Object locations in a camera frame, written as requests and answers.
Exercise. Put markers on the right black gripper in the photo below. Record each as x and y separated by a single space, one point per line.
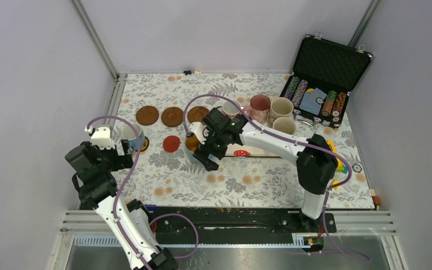
203 152

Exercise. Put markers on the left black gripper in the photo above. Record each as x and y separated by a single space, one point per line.
121 161

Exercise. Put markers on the brown wooden coaster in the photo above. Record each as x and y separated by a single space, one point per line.
172 116
147 115
197 113

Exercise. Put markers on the blue floral mug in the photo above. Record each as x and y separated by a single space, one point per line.
135 136

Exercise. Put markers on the yellow inside blue mug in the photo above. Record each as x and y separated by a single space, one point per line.
191 143

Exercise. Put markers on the orange smiley coaster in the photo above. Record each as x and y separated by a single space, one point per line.
145 145

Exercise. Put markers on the pink large mug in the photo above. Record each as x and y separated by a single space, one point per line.
258 109

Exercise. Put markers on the red apple coaster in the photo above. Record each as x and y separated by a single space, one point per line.
171 143

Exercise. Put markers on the cream mug front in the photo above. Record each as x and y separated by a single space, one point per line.
285 125

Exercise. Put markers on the cream mug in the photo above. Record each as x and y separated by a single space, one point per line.
281 107
285 125

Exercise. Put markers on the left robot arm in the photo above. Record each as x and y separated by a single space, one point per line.
97 189

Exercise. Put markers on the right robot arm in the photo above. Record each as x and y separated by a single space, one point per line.
314 160

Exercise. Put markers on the pink small mug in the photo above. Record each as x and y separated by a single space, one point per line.
231 110

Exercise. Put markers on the floral tablecloth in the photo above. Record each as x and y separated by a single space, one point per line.
173 179

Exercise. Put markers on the cream mug rear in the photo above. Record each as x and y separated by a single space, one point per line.
281 107

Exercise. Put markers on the blue card deck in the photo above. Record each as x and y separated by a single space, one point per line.
312 100

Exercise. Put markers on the black poker chip case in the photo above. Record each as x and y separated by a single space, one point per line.
334 68

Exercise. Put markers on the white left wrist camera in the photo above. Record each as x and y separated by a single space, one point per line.
101 136

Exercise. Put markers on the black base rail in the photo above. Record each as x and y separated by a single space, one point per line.
231 226

